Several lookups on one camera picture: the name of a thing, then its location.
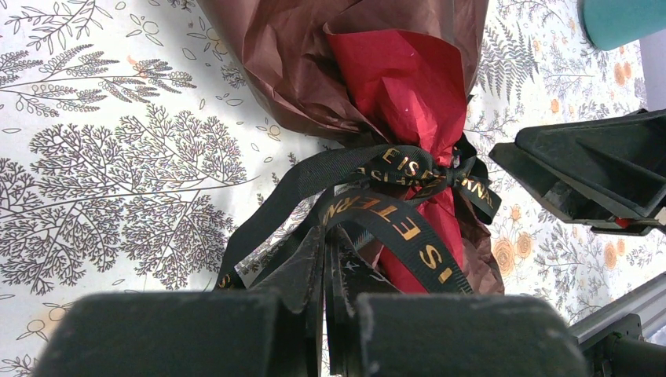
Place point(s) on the floral patterned table mat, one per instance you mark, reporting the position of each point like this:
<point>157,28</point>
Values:
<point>131,146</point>

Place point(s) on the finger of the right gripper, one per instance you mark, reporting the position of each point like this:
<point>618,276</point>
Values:
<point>608,174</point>

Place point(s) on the black gold-lettered ribbon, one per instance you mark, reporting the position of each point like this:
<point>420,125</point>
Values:
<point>378,189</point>

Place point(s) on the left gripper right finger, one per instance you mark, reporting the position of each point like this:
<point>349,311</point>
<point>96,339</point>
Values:
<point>364,328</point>

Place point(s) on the flower bouquet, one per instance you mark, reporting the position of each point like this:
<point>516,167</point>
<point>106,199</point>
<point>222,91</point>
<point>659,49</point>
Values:
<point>359,72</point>

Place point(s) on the teal cylindrical vase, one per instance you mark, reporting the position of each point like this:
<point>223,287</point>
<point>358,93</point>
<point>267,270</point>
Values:
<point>609,24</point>

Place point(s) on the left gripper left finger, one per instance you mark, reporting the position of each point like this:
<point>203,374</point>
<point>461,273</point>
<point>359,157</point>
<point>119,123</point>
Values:
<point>297,329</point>

